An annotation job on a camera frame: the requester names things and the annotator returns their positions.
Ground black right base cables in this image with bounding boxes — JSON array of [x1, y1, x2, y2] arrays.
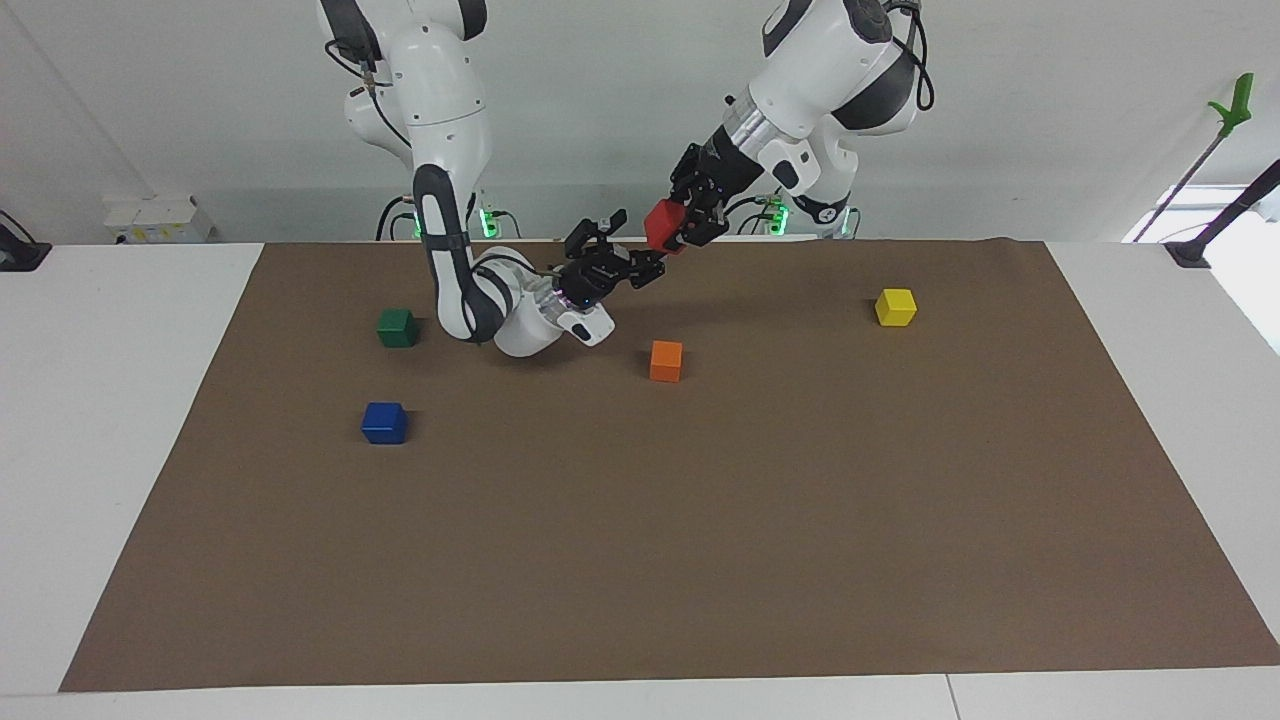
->
[[375, 195, 522, 242]]

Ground red wooden block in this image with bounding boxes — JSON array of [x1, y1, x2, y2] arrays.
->
[[644, 198, 688, 254]]

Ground brown table mat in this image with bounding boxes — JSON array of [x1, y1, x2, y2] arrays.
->
[[58, 238, 1280, 693]]

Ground black left base cables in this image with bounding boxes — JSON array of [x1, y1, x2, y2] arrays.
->
[[720, 192, 863, 239]]

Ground black slanted stand pole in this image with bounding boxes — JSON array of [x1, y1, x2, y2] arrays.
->
[[1165, 158, 1280, 269]]

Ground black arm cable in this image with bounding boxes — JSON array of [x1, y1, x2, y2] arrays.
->
[[466, 250, 557, 293], [885, 0, 937, 113]]

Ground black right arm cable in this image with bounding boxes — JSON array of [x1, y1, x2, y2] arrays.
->
[[466, 250, 557, 293]]

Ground blue wooden block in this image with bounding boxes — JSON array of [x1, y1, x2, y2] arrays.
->
[[361, 402, 409, 446]]

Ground black clamp mount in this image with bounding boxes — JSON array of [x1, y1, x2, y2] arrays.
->
[[0, 210, 53, 273]]

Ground black base cables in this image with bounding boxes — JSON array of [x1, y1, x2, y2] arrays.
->
[[720, 192, 863, 239], [375, 195, 522, 242]]

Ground green tipped metal pole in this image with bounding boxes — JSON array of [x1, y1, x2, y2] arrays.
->
[[1130, 72, 1255, 243]]

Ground white wall socket box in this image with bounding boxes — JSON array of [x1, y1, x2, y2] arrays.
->
[[103, 195, 216, 245]]

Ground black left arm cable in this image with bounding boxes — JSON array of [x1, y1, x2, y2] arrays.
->
[[885, 0, 937, 113]]

